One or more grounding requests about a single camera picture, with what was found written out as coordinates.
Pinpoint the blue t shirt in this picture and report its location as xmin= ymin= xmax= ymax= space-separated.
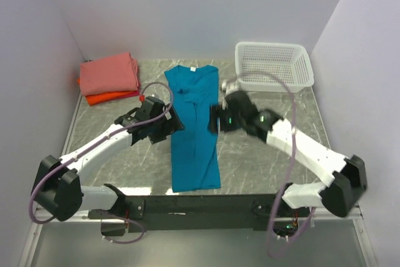
xmin=164 ymin=65 xmax=221 ymax=193

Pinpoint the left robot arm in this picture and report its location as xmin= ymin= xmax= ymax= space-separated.
xmin=29 ymin=96 xmax=184 ymax=221

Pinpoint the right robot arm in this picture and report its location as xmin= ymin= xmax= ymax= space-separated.
xmin=209 ymin=90 xmax=368 ymax=218

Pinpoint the folded magenta t shirt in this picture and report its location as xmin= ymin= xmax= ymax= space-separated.
xmin=123 ymin=91 xmax=140 ymax=97

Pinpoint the white plastic basket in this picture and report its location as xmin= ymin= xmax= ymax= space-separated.
xmin=235 ymin=42 xmax=314 ymax=93

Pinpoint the folded orange t shirt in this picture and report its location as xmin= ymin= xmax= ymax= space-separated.
xmin=77 ymin=78 xmax=138 ymax=106

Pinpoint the folded pink t shirt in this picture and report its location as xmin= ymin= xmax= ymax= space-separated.
xmin=79 ymin=52 xmax=140 ymax=96

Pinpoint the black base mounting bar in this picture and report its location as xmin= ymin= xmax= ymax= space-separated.
xmin=87 ymin=194 xmax=313 ymax=233

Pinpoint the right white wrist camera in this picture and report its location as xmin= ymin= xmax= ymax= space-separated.
xmin=221 ymin=79 xmax=241 ymax=95

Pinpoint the aluminium frame rail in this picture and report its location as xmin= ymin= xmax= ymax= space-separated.
xmin=18 ymin=94 xmax=82 ymax=267

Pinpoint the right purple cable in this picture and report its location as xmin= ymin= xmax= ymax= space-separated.
xmin=229 ymin=71 xmax=316 ymax=259

